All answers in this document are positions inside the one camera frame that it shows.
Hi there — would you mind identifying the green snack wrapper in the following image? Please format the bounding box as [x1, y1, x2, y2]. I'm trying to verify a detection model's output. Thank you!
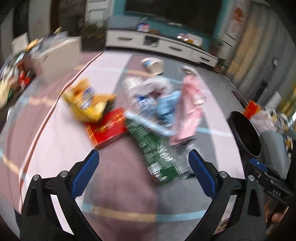
[126, 118, 182, 185]

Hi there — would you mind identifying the red cigarette carton box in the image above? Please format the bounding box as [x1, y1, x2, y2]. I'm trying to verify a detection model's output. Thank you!
[85, 108, 128, 150]

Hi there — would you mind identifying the yellow snack bag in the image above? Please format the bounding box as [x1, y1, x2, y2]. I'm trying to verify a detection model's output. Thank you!
[62, 78, 116, 123]

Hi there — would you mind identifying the pink plastic bag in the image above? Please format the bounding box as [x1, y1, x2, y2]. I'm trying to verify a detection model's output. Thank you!
[169, 67, 205, 146]

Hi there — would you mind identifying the blue white bread wrapper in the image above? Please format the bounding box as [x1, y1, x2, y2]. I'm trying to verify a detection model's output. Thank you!
[123, 76, 175, 137]

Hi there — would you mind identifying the white paper cup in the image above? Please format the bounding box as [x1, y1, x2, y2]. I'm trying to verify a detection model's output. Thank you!
[141, 57, 164, 75]

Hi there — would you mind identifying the black round trash bin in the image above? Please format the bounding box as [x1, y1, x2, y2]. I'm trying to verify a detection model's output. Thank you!
[227, 111, 261, 158]

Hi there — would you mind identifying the right hand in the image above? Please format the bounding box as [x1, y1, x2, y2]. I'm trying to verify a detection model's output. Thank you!
[264, 198, 289, 223]

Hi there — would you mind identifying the white plastic bag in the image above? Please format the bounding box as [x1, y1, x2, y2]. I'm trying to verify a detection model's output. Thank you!
[250, 110, 275, 133]

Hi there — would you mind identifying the clothes pile on sofa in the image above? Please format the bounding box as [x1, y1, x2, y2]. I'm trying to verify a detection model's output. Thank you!
[271, 109, 293, 153]

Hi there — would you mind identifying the red shopping bag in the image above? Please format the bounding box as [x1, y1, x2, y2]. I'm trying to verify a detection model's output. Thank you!
[243, 100, 262, 120]

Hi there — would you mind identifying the window curtain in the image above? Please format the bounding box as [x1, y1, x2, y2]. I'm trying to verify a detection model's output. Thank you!
[226, 1, 295, 105]

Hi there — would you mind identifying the potted plant on floor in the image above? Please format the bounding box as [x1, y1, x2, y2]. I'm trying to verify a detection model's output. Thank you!
[214, 58, 228, 74]

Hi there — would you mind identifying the potted plant on cabinet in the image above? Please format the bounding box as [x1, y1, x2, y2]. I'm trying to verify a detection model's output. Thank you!
[209, 39, 223, 56]

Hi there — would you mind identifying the white storage box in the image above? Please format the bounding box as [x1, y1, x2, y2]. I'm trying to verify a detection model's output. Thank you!
[31, 37, 81, 84]

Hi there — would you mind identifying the white tv cabinet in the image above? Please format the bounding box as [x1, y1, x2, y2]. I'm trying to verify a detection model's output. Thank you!
[105, 29, 218, 67]

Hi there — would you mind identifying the leafy plant in black planter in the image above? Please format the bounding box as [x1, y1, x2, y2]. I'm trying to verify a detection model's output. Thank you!
[81, 23, 105, 51]

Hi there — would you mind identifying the red chinese knot right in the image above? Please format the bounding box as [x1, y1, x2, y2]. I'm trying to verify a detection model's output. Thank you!
[232, 7, 244, 23]

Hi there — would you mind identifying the large black television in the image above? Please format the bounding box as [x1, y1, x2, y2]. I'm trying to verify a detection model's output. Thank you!
[125, 0, 222, 34]

